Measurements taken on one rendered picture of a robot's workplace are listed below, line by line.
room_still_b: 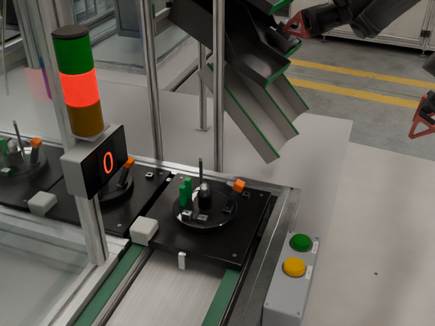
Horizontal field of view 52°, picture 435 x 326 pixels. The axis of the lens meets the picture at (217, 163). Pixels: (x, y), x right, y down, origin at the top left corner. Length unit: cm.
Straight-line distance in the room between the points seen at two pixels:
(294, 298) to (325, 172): 57
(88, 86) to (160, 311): 43
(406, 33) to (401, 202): 373
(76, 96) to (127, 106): 101
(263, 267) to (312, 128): 75
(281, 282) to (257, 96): 52
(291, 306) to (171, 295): 23
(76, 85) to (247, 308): 47
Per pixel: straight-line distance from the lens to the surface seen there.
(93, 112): 69
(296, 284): 87
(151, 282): 92
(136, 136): 149
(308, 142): 146
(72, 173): 71
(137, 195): 104
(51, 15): 66
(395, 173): 139
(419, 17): 486
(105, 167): 74
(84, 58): 66
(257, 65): 107
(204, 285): 91
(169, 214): 98
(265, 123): 117
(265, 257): 91
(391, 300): 102
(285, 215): 100
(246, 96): 116
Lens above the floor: 161
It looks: 34 degrees down
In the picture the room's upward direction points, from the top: straight up
